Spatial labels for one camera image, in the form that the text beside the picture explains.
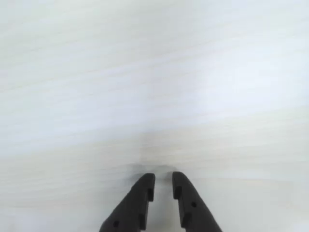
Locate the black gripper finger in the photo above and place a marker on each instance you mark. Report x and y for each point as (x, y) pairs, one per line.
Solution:
(135, 207)
(193, 212)

